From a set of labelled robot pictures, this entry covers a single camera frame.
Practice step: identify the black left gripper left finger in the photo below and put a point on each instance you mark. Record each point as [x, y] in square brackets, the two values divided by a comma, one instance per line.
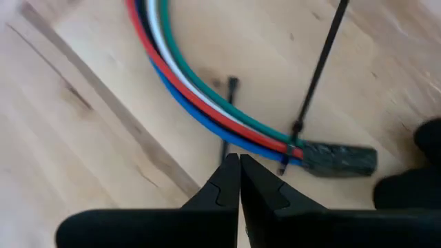
[155, 230]

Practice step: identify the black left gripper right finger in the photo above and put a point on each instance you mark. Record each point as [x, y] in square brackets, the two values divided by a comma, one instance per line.
[327, 230]

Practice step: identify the black glove with grey cuff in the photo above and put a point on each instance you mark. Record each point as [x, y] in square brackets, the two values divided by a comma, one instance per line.
[413, 193]

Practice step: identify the black zip tie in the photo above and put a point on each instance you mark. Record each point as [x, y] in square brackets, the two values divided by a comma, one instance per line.
[233, 82]
[322, 62]

